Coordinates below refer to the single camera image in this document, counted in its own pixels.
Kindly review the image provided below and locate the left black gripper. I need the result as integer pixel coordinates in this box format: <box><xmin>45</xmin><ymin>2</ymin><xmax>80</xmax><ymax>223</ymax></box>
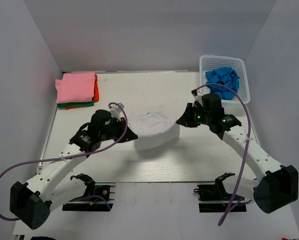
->
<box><xmin>99</xmin><ymin>117</ymin><xmax>138</xmax><ymax>143</ymax></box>

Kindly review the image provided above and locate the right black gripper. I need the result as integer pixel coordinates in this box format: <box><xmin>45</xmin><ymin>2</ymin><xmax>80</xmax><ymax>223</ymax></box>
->
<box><xmin>177</xmin><ymin>103</ymin><xmax>212</xmax><ymax>128</ymax></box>

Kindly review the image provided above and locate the white t shirt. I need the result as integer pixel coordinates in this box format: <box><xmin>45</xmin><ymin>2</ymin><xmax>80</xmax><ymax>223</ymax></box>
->
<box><xmin>128</xmin><ymin>109</ymin><xmax>180</xmax><ymax>151</ymax></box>

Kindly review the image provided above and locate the blue t shirt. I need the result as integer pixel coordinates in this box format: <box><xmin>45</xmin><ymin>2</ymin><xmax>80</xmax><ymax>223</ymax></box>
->
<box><xmin>205</xmin><ymin>67</ymin><xmax>240</xmax><ymax>101</ymax></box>

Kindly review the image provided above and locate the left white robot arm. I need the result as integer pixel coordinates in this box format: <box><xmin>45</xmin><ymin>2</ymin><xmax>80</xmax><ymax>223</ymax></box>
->
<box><xmin>9</xmin><ymin>103</ymin><xmax>138</xmax><ymax>230</ymax></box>

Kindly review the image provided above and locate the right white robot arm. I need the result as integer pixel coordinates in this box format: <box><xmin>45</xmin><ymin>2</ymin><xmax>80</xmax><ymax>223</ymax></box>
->
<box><xmin>176</xmin><ymin>93</ymin><xmax>299</xmax><ymax>214</ymax></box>

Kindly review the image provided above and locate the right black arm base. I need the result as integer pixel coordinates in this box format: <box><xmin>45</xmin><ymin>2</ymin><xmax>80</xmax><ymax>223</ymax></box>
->
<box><xmin>193</xmin><ymin>183</ymin><xmax>248</xmax><ymax>214</ymax></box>

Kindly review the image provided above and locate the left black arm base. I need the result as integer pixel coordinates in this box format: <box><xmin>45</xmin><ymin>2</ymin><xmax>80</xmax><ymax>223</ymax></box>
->
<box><xmin>62</xmin><ymin>183</ymin><xmax>116</xmax><ymax>213</ymax></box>

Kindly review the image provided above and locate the folded orange t shirt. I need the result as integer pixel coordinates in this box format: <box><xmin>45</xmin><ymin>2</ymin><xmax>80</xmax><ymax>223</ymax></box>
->
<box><xmin>65</xmin><ymin>74</ymin><xmax>100</xmax><ymax>110</ymax></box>

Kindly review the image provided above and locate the white plastic basket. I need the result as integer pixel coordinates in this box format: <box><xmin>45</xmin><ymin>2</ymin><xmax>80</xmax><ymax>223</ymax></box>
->
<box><xmin>199</xmin><ymin>55</ymin><xmax>251</xmax><ymax>104</ymax></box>

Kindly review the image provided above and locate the folded green t shirt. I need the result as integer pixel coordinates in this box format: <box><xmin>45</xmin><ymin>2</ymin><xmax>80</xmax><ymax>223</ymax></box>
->
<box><xmin>57</xmin><ymin>100</ymin><xmax>94</xmax><ymax>109</ymax></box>

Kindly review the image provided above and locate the folded pink t shirt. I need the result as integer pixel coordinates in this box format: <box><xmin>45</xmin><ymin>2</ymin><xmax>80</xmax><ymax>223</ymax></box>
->
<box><xmin>55</xmin><ymin>72</ymin><xmax>95</xmax><ymax>104</ymax></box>

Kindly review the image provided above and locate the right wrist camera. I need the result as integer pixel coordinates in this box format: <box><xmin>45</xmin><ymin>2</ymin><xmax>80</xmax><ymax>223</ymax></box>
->
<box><xmin>191</xmin><ymin>89</ymin><xmax>204</xmax><ymax>107</ymax></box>

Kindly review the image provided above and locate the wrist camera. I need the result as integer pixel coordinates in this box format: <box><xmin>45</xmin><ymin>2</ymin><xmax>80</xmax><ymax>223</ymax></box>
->
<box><xmin>108</xmin><ymin>102</ymin><xmax>125</xmax><ymax>120</ymax></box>
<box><xmin>191</xmin><ymin>89</ymin><xmax>204</xmax><ymax>107</ymax></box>

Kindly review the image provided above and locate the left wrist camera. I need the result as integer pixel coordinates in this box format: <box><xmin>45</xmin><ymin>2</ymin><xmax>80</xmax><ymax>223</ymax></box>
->
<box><xmin>108</xmin><ymin>102</ymin><xmax>125</xmax><ymax>120</ymax></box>

